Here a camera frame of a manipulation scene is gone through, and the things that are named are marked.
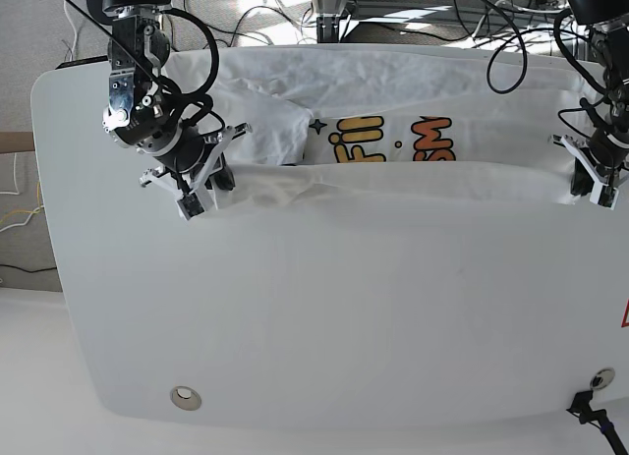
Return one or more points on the silver table grommet left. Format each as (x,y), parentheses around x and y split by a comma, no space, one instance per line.
(185,398)

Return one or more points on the silver central frame post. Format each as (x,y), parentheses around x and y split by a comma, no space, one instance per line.
(332,19)

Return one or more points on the black clamp mount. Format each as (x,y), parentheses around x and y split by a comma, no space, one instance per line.
(581,409)

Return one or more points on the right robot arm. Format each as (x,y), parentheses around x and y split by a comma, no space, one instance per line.
(149,111)

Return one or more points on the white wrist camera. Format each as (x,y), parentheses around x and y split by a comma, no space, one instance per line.
(604,195)
(196,203)

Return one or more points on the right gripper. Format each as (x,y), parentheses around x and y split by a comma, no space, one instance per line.
(196,160)

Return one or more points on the red warning triangle sticker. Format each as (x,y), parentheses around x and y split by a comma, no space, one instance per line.
(625,318)

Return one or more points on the white printed T-shirt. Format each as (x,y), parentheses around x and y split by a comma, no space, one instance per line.
(393,130)

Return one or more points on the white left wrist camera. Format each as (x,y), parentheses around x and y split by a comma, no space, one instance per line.
(604,195)

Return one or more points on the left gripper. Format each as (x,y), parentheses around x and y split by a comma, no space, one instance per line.
(606,153)

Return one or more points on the silver table grommet right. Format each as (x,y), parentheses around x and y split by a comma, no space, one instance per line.
(602,379)

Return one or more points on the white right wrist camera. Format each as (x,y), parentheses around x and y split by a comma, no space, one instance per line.
(196,203)

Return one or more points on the silver table grommet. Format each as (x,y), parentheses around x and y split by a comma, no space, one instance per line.
(185,398)
(602,379)

